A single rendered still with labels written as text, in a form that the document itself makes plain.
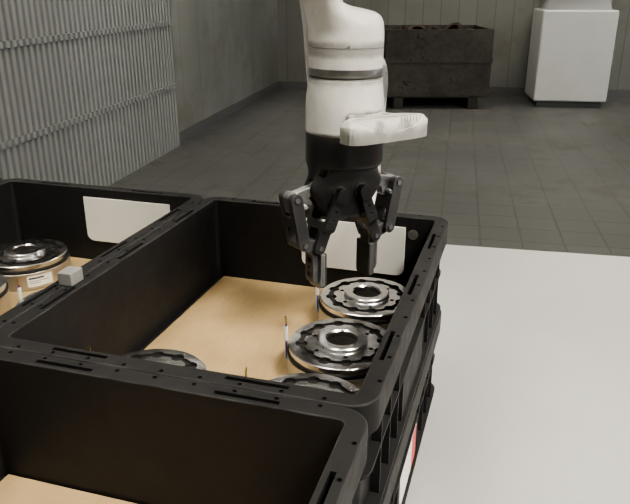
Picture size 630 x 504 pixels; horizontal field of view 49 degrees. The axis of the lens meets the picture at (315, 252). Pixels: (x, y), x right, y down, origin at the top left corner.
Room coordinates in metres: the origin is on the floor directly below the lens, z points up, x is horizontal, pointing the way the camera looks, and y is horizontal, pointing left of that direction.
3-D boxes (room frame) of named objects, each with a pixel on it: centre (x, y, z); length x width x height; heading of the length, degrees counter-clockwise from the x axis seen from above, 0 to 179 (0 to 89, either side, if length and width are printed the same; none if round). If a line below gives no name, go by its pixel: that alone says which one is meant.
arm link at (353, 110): (0.65, -0.04, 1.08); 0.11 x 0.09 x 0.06; 34
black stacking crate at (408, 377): (0.60, 0.05, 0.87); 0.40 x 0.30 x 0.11; 163
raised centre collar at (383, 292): (0.68, -0.06, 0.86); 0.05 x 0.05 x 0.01
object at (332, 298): (0.68, -0.06, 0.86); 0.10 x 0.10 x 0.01
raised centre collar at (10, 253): (0.81, 0.37, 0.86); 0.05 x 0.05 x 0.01
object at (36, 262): (0.81, 0.37, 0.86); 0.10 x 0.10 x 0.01
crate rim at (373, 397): (0.60, 0.05, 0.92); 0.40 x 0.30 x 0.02; 163
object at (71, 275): (0.56, 0.22, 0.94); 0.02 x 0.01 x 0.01; 163
